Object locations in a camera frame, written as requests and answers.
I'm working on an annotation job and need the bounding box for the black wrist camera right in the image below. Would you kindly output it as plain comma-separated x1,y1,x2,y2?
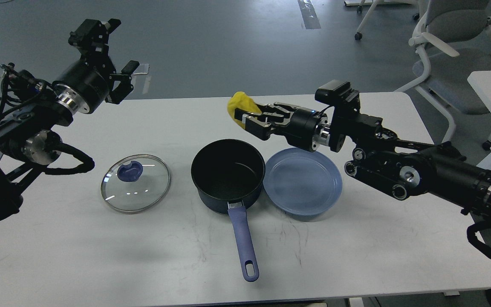
314,80,360,113

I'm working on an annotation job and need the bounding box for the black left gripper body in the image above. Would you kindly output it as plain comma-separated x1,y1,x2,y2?
53,58,116,114

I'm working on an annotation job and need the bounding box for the white chair base background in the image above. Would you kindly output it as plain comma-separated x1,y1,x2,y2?
343,0,429,41

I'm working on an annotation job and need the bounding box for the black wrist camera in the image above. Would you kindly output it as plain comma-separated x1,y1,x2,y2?
9,70,40,100
314,80,360,113

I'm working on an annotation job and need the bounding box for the glass pot lid blue knob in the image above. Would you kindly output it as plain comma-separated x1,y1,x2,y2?
101,154,172,214

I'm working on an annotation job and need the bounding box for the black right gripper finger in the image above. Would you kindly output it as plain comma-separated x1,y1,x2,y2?
243,115,291,141
234,102,300,122

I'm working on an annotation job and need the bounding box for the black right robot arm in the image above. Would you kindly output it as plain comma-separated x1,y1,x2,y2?
227,96,491,260

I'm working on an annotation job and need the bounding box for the white grey office chair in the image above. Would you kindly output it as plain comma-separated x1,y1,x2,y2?
398,0,491,142

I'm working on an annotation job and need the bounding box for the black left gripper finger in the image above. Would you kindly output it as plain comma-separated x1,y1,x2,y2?
68,19,121,64
106,60,140,104

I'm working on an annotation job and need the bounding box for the dark blue saucepan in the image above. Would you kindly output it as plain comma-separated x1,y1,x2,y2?
191,139,266,282

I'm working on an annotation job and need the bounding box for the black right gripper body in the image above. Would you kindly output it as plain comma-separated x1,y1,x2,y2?
281,107,328,152

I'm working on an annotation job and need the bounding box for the yellow potato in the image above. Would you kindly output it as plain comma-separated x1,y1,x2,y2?
227,91,262,130

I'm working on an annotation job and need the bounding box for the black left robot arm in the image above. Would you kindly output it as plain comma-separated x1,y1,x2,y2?
0,19,139,221

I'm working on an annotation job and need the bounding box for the blue plate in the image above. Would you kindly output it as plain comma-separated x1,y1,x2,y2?
263,148,343,217

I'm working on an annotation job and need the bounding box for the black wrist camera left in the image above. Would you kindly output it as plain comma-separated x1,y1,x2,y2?
9,70,40,100

